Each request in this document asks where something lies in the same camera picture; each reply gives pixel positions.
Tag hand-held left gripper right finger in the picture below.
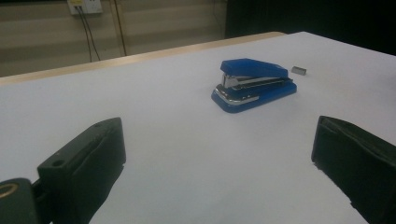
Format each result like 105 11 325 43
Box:
310 115 396 224

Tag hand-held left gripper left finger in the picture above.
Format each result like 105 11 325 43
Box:
36 117 127 224

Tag silver staple strip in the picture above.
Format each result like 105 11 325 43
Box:
290 65 307 77

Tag blue stapler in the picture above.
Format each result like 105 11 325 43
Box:
210 58 298 114

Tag black cable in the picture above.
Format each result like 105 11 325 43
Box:
79 7 102 62
75 7 93 63

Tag white wall socket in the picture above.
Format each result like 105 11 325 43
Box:
66 0 104 16

